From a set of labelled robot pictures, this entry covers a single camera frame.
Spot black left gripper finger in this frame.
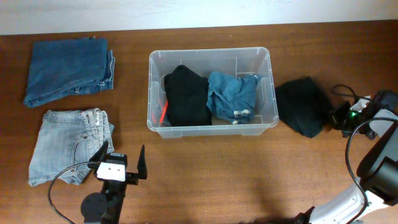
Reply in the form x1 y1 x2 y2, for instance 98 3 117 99
89 140 108 162
137 145 148 180

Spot light blue jeans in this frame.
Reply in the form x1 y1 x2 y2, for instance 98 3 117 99
29 108 114 187

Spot black garment with red stripe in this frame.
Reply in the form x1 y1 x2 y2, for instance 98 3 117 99
148 65 212 128

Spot dark blue jeans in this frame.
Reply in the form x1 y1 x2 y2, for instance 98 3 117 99
23 38 115 108

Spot blue denim shirt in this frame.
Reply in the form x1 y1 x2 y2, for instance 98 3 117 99
206 72 259 125

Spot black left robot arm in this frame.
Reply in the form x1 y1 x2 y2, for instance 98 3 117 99
81 141 147 224

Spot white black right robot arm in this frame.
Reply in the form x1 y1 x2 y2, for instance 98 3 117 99
292 90 397 223

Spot clear plastic storage bin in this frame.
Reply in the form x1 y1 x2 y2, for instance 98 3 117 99
147 47 279 138

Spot black left camera cable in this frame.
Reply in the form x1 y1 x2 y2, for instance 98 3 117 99
47 161 100 224

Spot black camera cable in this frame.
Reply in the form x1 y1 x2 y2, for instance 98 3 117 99
330 83 398 224
47 161 100 224

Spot black right camera cable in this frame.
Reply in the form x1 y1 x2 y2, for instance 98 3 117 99
330 83 398 224

